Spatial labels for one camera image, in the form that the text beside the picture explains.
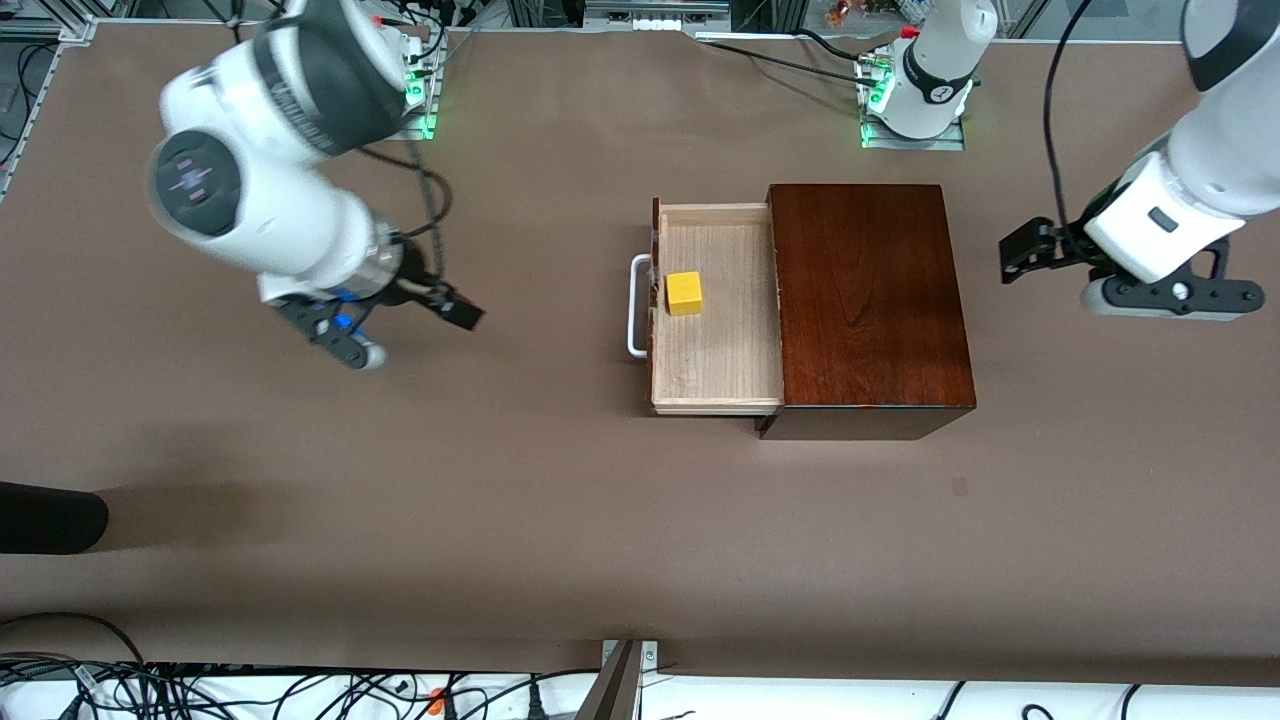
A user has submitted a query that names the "dark brown wooden cabinet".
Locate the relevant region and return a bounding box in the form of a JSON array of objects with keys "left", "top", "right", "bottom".
[{"left": 757, "top": 183, "right": 978, "bottom": 442}]

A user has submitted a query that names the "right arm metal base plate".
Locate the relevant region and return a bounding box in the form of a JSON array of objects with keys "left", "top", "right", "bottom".
[{"left": 400, "top": 30, "right": 446, "bottom": 141}]

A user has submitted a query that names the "black cylinder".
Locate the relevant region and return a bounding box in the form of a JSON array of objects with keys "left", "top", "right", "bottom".
[{"left": 0, "top": 481, "right": 110, "bottom": 555}]

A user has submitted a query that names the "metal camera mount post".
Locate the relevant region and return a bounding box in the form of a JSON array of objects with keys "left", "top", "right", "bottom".
[{"left": 575, "top": 640, "right": 661, "bottom": 720}]

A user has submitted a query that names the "grey power strip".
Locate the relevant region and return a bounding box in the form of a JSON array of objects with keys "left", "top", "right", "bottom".
[{"left": 585, "top": 0, "right": 732, "bottom": 31}]

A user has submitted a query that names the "aluminium frame rail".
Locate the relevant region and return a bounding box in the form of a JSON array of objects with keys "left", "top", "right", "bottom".
[{"left": 0, "top": 18, "right": 98, "bottom": 201}]

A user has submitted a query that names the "black base power cable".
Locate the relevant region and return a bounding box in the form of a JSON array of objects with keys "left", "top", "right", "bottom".
[
  {"left": 695, "top": 30, "right": 871, "bottom": 86},
  {"left": 790, "top": 27, "right": 873, "bottom": 65}
]

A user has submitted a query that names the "light wood drawer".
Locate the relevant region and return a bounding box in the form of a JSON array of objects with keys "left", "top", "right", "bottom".
[{"left": 627, "top": 197, "right": 787, "bottom": 418}]

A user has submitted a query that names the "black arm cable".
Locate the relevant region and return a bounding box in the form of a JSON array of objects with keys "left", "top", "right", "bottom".
[
  {"left": 1043, "top": 0, "right": 1099, "bottom": 236},
  {"left": 360, "top": 145, "right": 456, "bottom": 291}
]

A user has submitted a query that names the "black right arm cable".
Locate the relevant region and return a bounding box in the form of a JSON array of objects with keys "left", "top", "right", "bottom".
[{"left": 360, "top": 145, "right": 456, "bottom": 291}]

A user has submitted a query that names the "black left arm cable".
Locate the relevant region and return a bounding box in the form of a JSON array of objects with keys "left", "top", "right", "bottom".
[{"left": 1043, "top": 0, "right": 1099, "bottom": 236}]

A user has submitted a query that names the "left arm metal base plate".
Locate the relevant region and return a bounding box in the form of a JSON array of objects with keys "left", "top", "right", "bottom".
[{"left": 860, "top": 52, "right": 967, "bottom": 153}]

